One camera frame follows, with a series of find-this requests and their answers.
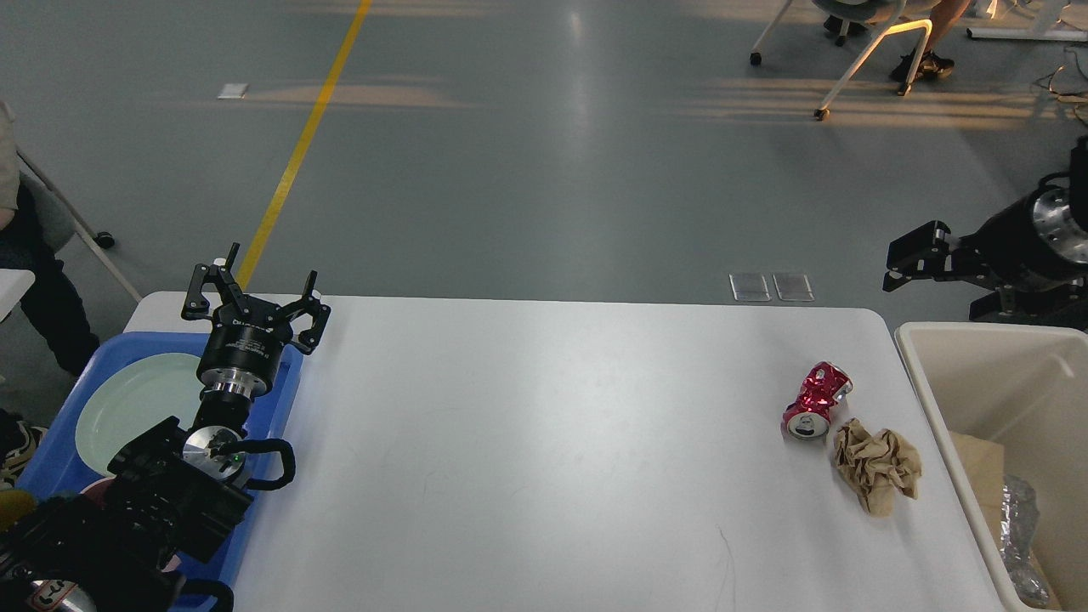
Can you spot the teal mug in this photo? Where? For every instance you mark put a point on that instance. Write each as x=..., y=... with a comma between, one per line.
x=15, y=504

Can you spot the seated person at left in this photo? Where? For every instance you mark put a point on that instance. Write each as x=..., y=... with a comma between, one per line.
x=52, y=303

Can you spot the grey chair at left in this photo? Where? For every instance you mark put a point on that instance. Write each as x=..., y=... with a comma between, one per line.
x=61, y=222

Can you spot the person in white shorts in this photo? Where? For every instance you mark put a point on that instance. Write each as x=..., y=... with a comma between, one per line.
x=944, y=15

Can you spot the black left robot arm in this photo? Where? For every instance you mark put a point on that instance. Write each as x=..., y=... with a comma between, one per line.
x=173, y=489

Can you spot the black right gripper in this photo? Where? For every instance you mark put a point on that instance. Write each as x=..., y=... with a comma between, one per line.
x=1032, y=246

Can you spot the metal floor plate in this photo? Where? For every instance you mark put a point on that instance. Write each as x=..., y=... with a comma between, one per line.
x=793, y=288
x=749, y=288

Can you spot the pink mug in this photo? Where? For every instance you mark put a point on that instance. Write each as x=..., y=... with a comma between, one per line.
x=95, y=492

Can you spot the light green plate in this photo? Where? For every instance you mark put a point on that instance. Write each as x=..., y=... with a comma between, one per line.
x=132, y=401

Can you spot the aluminium foil container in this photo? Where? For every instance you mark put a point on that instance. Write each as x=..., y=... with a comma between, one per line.
x=1018, y=525

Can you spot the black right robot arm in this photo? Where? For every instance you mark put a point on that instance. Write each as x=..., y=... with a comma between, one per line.
x=1079, y=178

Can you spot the crushed red can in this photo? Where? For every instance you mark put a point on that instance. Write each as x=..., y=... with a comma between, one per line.
x=808, y=417

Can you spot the left metal floor plate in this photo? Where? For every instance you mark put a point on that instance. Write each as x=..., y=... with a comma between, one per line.
x=749, y=288

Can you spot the brown paper ball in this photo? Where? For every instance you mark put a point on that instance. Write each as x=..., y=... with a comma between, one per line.
x=877, y=467

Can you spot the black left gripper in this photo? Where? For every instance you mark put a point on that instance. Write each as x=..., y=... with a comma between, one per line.
x=241, y=356

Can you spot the white table at left edge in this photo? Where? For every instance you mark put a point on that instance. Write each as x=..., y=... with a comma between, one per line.
x=14, y=284

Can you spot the brown paper bag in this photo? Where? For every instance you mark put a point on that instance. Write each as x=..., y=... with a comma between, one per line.
x=984, y=465

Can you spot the right metal floor plate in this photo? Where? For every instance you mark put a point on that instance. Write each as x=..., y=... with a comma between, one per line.
x=793, y=288

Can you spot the white desk frame background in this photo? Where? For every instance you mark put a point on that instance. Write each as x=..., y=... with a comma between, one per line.
x=1025, y=21

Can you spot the beige plastic bin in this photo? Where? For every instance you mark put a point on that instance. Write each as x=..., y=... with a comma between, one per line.
x=1024, y=387

